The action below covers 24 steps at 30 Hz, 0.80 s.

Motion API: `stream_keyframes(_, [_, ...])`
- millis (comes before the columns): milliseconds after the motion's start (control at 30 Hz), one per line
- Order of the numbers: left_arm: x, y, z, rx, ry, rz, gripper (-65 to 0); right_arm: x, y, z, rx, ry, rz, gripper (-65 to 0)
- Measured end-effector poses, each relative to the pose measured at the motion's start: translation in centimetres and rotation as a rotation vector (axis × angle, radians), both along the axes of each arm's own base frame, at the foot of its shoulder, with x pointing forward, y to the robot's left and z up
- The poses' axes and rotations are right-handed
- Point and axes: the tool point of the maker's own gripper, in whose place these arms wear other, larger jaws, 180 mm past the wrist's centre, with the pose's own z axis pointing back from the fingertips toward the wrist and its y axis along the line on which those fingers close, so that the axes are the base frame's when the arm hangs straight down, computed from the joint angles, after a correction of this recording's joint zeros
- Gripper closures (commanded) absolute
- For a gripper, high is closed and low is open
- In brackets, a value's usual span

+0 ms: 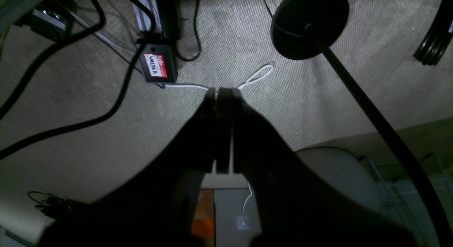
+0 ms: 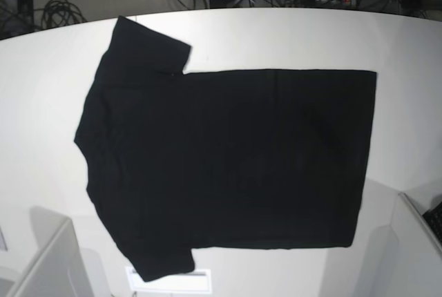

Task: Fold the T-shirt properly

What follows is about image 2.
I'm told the coiled black cable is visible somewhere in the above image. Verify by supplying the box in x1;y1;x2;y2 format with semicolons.
40;0;87;29

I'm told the white table cable slot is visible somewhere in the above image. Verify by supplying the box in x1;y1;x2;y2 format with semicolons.
126;267;213;294

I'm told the white partition panel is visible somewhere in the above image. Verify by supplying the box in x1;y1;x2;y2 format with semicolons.
6;218;94;296
357;193;441;296

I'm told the black keyboard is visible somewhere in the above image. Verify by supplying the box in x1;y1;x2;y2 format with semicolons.
423;203;442;242

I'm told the white partition panel left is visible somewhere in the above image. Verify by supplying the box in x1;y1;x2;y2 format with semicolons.
6;218;94;296

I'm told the white partition panel right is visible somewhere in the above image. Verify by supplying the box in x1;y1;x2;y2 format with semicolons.
357;193;441;296

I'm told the black T-shirt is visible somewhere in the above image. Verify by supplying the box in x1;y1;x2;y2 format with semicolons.
75;17;377;282

